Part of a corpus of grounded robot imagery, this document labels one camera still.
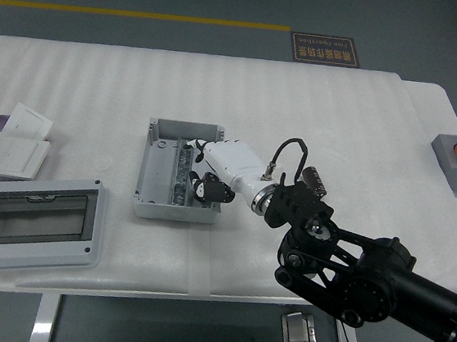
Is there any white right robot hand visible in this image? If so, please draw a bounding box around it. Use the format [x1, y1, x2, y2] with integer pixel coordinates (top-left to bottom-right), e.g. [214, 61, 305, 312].
[173, 133, 279, 212]

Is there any dark brown cylindrical battery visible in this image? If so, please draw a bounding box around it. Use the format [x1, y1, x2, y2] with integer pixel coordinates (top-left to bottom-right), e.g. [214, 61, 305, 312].
[299, 165, 331, 198]

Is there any grey open junction box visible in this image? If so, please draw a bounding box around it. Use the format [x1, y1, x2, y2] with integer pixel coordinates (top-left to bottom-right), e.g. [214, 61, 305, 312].
[130, 115, 232, 228]

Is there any white foam mat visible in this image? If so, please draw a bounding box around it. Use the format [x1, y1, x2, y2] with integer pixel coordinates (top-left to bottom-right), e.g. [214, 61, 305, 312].
[0, 27, 422, 334]

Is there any white tape strip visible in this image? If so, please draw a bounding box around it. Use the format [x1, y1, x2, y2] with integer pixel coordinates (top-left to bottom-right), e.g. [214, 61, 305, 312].
[180, 228, 219, 299]

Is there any black floor sign orange text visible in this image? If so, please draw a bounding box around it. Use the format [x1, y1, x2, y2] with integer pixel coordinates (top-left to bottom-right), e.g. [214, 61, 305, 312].
[286, 30, 364, 71]

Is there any grey lid with clear window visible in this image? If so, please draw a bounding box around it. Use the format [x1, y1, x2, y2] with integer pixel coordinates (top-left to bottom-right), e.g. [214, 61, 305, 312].
[0, 168, 111, 287]

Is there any metal mounting rail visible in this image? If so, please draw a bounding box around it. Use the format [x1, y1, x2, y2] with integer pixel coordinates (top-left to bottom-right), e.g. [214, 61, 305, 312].
[168, 135, 201, 209]

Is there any silver metal bracket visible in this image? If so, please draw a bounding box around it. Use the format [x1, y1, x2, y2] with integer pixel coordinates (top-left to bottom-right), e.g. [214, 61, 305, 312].
[277, 308, 321, 342]

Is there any white wall switch panel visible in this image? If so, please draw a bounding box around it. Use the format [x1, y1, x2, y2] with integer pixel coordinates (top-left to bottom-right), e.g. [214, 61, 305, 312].
[2, 100, 57, 143]
[0, 135, 53, 183]

